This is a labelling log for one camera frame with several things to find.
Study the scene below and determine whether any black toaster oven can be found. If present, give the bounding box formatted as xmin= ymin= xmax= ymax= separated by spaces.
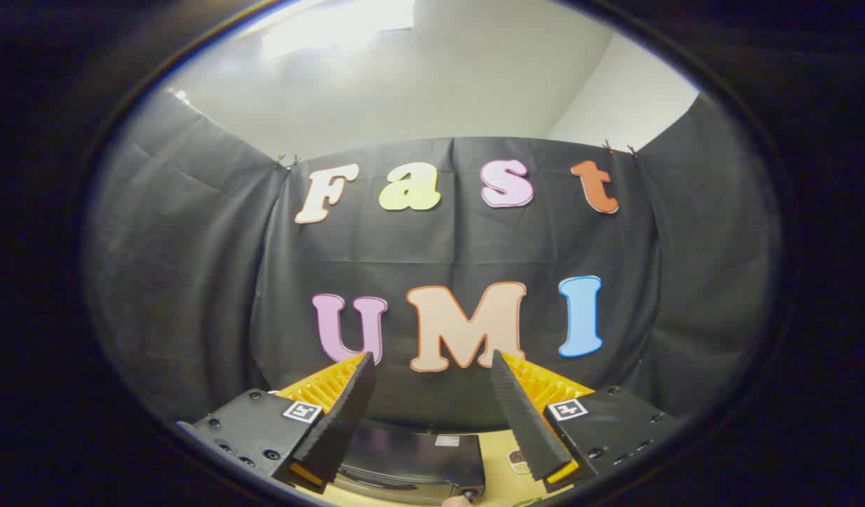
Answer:
xmin=334 ymin=420 xmax=487 ymax=505

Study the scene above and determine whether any black backdrop cloth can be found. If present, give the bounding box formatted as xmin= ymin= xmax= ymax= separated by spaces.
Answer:
xmin=84 ymin=88 xmax=782 ymax=434

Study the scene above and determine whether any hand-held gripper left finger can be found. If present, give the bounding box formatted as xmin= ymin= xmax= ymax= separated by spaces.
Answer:
xmin=175 ymin=351 xmax=378 ymax=494

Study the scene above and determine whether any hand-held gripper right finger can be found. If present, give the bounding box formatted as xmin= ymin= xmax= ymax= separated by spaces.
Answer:
xmin=490 ymin=349 xmax=681 ymax=494

